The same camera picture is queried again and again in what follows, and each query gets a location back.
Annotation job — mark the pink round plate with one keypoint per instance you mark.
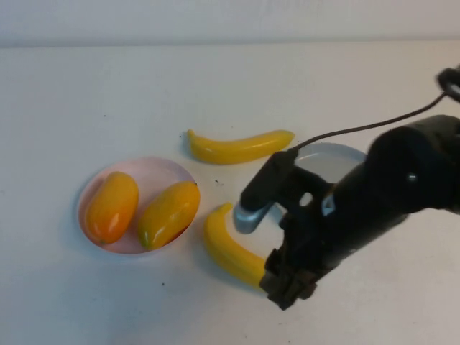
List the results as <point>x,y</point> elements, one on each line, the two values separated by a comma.
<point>151,169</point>

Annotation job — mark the orange plastic mango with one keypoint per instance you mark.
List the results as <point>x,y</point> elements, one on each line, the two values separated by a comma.
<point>111,208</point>

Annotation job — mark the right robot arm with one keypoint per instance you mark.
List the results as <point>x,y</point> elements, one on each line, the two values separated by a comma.
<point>413,161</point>

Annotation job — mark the orange mango with green tip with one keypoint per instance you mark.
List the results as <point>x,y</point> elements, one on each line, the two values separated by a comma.
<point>169,215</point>

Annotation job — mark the yellow plastic banana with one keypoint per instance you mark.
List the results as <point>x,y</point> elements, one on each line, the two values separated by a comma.
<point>226,244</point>
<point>230,149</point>

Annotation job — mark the blue-grey round plate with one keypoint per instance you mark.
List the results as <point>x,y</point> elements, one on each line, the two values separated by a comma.
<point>323,161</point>

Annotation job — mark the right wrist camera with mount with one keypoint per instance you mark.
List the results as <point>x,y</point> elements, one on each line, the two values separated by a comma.
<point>262,179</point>

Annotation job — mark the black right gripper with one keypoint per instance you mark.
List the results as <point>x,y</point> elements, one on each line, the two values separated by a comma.
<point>309,244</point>

